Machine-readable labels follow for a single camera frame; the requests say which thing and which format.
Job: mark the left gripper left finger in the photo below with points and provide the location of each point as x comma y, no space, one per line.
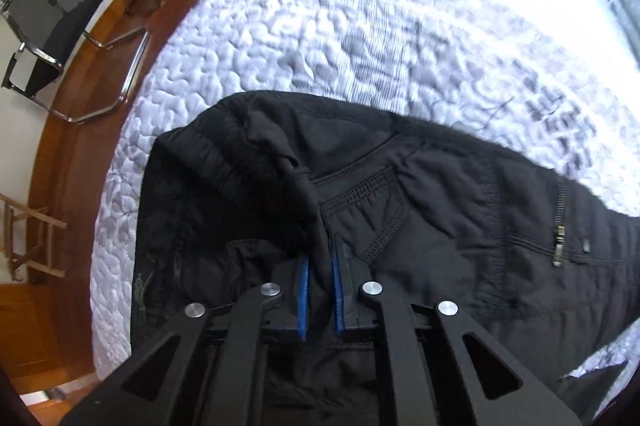
206,366

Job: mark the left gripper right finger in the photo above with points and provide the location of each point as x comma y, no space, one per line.
437,365

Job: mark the black pants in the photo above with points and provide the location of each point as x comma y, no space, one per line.
262,178

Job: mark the wooden folding rack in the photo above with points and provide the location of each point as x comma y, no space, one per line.
27,239

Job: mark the black chrome cantilever chair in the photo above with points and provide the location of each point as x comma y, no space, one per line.
47,33

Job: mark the white quilted bed mattress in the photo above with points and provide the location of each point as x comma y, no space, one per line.
552,80

